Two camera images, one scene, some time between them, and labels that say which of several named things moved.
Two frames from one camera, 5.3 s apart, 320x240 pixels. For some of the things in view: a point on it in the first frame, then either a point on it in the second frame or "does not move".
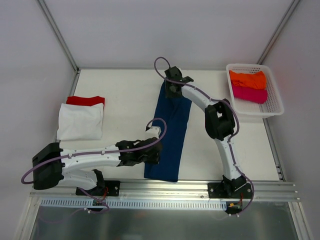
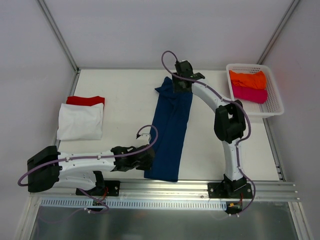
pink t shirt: [256, 95] does not move
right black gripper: [172, 88] to [180, 83]
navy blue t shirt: [169, 125] does not move
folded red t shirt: [89, 101] does not move
